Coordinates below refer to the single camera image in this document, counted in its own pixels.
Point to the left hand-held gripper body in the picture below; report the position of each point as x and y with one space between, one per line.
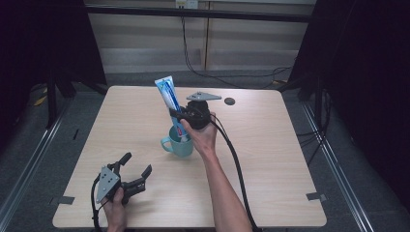
108 183

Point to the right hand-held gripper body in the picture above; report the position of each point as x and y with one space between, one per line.
199 114

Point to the white and blue toothpaste tube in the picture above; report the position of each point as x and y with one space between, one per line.
168 92

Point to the teal cup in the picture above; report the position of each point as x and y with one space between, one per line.
182 150

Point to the person's right hand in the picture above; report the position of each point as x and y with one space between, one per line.
204 140

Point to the person's left hand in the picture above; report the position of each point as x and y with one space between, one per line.
116 216

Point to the dark round table grommet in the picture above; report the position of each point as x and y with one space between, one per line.
229 101

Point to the grey tape strip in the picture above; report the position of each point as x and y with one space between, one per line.
63 200
316 196

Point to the black floor tape strip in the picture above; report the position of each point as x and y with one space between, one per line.
75 134

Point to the black metal stand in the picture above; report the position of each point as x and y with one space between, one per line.
317 96
51 100

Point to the black horizontal bar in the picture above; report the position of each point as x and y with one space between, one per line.
199 13

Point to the yellow floor tape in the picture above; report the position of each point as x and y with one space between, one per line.
41 100

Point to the dark curtain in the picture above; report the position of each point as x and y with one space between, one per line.
38 42
364 80

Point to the metal floor rail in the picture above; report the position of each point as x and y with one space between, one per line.
338 180
29 167

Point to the white wall outlet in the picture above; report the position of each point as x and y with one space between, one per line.
187 3

